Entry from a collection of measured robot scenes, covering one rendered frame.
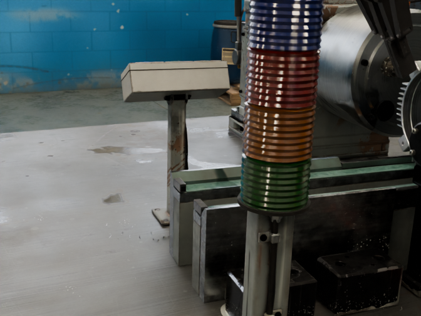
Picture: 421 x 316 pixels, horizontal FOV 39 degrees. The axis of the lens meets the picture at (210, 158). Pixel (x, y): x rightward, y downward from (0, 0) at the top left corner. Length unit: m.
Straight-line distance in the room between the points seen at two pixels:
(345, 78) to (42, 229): 0.62
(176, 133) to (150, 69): 0.12
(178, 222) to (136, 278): 0.10
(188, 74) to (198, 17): 5.80
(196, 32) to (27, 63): 1.84
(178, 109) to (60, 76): 5.41
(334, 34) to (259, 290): 0.79
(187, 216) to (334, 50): 0.51
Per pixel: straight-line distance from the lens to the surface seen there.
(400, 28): 0.97
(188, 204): 0.88
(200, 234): 0.80
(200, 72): 1.01
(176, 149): 1.03
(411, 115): 1.08
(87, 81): 6.47
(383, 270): 0.83
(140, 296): 0.84
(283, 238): 0.54
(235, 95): 5.76
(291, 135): 0.49
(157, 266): 0.91
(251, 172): 0.50
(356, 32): 1.21
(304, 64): 0.48
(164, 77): 0.99
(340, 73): 1.20
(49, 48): 6.35
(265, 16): 0.47
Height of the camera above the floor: 1.22
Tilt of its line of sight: 17 degrees down
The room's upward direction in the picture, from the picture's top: 2 degrees clockwise
